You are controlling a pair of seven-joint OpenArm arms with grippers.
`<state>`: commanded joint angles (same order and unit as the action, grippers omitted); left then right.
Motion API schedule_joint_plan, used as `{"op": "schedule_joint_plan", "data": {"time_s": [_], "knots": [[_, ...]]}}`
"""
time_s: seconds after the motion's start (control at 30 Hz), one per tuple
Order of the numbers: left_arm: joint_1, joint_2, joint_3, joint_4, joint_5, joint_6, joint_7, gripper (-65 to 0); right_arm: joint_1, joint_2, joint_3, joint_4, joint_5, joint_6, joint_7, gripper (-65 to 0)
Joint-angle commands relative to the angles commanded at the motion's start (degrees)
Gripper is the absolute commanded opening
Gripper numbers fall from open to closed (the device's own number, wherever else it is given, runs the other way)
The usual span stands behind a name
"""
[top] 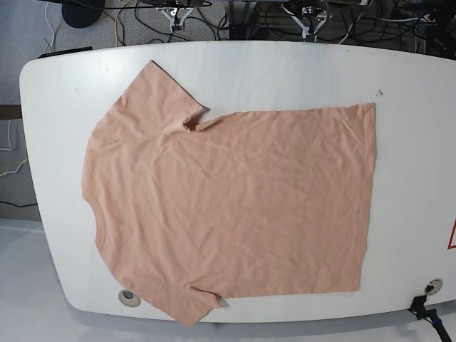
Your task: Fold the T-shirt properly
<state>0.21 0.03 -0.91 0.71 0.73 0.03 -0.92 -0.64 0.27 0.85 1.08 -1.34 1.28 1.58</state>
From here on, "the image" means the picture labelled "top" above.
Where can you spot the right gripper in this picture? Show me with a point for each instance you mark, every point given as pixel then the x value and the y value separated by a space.
pixel 176 16

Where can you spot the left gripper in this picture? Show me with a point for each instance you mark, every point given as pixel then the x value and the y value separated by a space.
pixel 312 22

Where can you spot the peach pink T-shirt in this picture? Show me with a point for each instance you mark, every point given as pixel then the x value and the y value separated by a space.
pixel 257 203

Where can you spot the black round stand base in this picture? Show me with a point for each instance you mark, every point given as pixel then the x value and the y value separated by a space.
pixel 82 14

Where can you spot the black aluminium frame post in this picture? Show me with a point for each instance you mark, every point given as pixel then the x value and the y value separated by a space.
pixel 242 18

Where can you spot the right table cable grommet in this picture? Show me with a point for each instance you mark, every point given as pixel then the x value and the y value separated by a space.
pixel 433 287

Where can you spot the table cable grommet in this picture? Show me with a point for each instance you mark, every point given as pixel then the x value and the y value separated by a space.
pixel 433 287
pixel 129 299

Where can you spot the left table cable grommet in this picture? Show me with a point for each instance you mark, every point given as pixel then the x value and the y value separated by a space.
pixel 129 299

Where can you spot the black clamp with cable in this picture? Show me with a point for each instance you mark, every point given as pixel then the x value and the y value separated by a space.
pixel 417 308

